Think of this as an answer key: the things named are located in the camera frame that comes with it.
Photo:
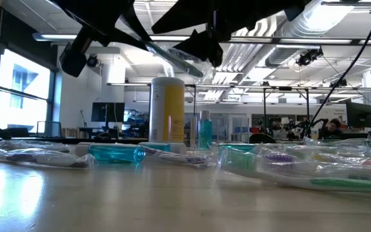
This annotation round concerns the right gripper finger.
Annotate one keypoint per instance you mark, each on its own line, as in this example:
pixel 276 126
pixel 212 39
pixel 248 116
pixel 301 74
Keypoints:
pixel 204 45
pixel 191 16

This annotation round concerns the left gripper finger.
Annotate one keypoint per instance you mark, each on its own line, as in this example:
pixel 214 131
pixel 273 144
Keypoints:
pixel 127 39
pixel 138 24

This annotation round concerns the overhead light bar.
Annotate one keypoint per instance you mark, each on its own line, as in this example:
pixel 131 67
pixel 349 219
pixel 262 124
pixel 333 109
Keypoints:
pixel 53 37

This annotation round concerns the black computer monitor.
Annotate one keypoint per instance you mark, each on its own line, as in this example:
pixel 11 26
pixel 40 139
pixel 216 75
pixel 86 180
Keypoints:
pixel 107 112
pixel 358 115

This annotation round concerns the white canister yellow label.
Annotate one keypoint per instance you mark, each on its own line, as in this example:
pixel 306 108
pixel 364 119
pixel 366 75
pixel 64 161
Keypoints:
pixel 166 112

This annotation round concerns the clear acrylic organizer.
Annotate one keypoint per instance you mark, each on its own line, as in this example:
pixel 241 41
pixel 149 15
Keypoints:
pixel 193 135

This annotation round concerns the large window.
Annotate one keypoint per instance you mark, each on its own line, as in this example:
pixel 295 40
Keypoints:
pixel 24 106

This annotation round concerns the person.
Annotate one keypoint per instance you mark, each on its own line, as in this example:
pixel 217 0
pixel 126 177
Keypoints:
pixel 332 127

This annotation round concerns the pile of packaged toothbrushes right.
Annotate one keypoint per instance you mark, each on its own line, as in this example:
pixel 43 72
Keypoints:
pixel 340 184

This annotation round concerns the black ceiling camera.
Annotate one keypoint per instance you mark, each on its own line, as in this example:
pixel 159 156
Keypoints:
pixel 92 60
pixel 309 57

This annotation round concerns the silver ventilation duct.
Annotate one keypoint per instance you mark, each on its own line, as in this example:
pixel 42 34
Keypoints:
pixel 282 54

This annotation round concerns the black metal rig frame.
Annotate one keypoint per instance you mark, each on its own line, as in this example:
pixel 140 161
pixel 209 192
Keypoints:
pixel 264 109

